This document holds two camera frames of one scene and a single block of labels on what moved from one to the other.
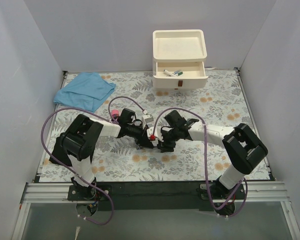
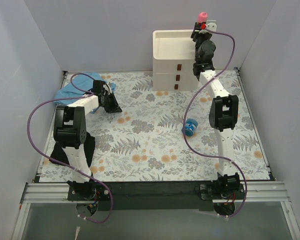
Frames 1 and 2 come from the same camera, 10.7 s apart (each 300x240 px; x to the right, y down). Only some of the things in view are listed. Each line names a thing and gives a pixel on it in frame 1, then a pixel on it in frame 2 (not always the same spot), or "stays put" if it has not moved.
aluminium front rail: [45, 192] stays put
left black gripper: [145, 139] → [109, 100]
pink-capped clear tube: [115, 113] → [202, 17]
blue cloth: [86, 90] stays put
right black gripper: [167, 139] → [198, 33]
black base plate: [156, 196] stays put
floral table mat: [222, 104] stays put
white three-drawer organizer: [178, 59] stays put
